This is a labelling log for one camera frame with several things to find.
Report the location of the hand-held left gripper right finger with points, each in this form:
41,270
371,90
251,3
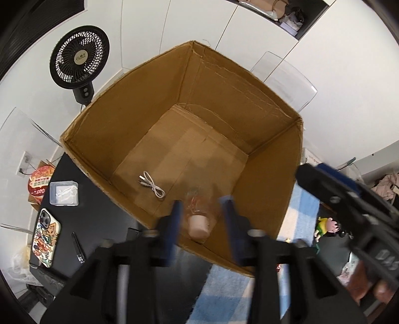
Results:
231,224

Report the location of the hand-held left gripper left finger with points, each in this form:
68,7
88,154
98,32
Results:
175,219

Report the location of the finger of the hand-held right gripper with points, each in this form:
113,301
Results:
321,187
338,176

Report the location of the clear bottle with pink cap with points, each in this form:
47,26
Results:
199,226

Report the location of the brown cardboard box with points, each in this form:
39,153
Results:
124,109

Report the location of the person's right hand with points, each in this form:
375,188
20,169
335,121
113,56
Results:
364,282

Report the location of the clear acrylic chair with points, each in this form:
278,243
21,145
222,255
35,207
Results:
18,130
280,78
350,165

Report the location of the cartoon boy figurine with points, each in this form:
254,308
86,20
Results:
324,227

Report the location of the pink clothes pile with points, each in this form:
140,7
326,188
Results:
388,187

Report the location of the blue checked blanket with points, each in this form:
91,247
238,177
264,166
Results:
218,289

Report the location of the black pen tool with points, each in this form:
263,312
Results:
78,247

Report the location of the small clear plastic box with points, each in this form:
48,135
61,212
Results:
64,193

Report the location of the phone with cartoon case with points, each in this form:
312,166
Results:
46,238

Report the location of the red-lidded instant noodle bowl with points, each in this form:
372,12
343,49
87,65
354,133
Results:
40,185

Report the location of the crumpled clear plastic bag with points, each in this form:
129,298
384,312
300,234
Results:
18,264

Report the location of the tan handbag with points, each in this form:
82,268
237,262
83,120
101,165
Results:
271,4

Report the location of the black table fan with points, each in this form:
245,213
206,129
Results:
78,57

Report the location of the white wall socket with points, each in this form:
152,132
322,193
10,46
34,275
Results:
26,162

